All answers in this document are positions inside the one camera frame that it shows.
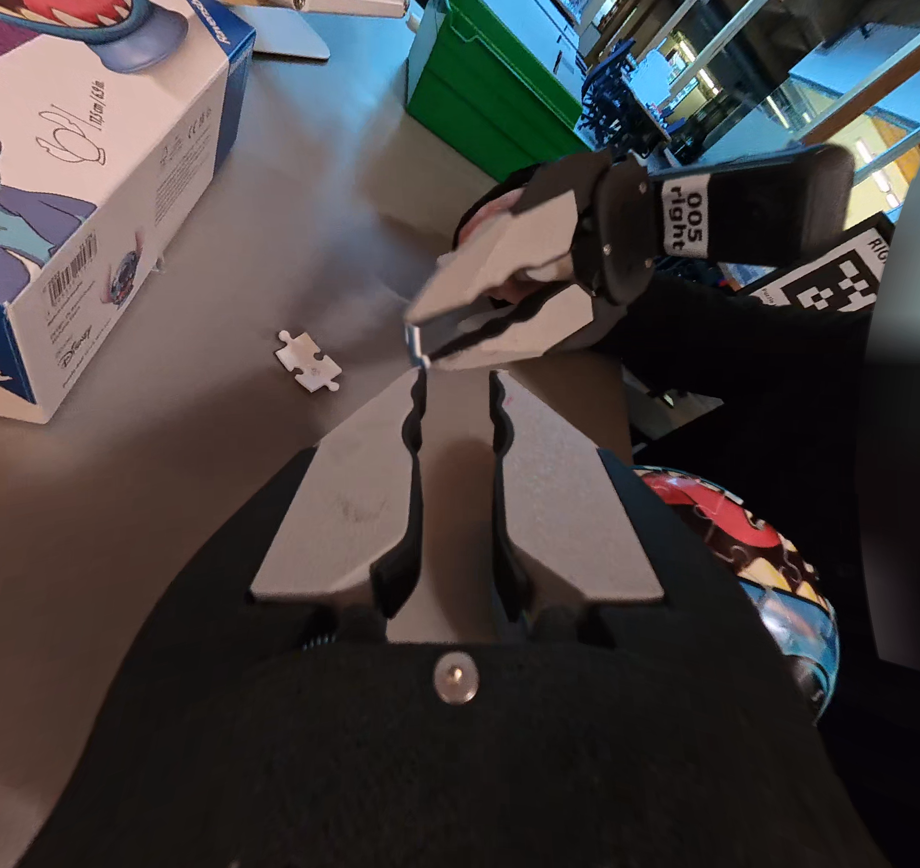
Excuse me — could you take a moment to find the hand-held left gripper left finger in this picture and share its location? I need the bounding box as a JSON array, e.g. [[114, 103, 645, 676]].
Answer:
[[250, 368, 431, 619]]

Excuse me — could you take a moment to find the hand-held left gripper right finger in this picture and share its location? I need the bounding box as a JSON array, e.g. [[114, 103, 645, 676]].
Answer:
[[489, 370, 666, 625]]

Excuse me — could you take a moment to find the grey metal stand base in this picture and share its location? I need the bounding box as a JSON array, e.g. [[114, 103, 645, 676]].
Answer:
[[229, 4, 332, 62]]

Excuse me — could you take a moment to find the printed cardboard puzzle box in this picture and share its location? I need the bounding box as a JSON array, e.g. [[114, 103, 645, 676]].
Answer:
[[0, 0, 257, 425]]

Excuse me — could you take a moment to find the long background table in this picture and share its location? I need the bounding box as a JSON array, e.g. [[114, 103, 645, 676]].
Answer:
[[435, 0, 601, 103]]

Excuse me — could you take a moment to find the blue puzzle ball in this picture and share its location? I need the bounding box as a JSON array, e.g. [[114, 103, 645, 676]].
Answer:
[[632, 467, 842, 725]]

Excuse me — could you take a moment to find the person's right hand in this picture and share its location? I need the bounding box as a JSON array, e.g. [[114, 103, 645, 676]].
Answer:
[[459, 191, 577, 307]]

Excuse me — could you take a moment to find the green plastic bin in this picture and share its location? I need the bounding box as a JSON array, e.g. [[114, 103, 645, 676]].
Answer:
[[404, 0, 592, 184]]

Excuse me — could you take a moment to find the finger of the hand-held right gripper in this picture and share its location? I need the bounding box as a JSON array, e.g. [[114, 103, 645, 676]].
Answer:
[[425, 283, 598, 373], [404, 187, 581, 327]]

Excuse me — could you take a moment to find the white puzzle piece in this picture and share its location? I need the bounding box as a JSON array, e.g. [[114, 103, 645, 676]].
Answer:
[[275, 329, 343, 395]]

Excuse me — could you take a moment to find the row of black chairs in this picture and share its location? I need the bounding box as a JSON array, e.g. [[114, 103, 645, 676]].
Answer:
[[581, 37, 673, 161]]

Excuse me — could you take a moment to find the person's right forearm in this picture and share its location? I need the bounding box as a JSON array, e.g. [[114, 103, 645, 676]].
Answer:
[[611, 267, 874, 466]]

